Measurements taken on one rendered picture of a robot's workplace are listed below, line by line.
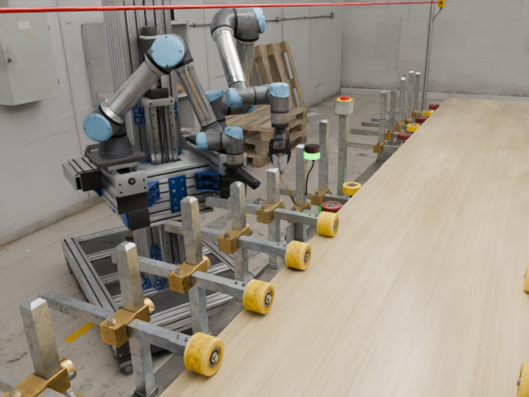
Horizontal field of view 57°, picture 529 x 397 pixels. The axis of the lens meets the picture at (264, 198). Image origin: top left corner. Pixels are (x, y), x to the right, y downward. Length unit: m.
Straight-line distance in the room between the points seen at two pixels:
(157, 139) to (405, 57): 7.69
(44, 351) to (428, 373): 0.78
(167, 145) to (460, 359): 1.72
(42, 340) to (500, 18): 8.97
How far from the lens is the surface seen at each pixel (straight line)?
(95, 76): 4.52
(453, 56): 9.56
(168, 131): 2.43
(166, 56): 1.96
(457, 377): 1.17
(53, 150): 4.38
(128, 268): 1.17
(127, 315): 1.22
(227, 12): 2.20
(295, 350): 1.18
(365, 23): 9.87
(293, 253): 1.44
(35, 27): 3.98
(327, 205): 1.94
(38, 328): 1.04
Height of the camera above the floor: 1.63
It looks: 21 degrees down
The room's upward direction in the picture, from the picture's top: 2 degrees counter-clockwise
